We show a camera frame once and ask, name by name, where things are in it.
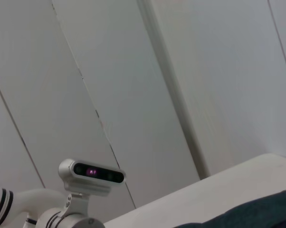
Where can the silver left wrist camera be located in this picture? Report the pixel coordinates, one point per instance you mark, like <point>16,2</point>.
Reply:
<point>93,175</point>

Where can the dark teal insulated lunch bag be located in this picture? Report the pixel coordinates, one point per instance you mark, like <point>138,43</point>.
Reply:
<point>252,211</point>

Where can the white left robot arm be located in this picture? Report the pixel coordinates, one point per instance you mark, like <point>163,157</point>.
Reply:
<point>33,206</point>

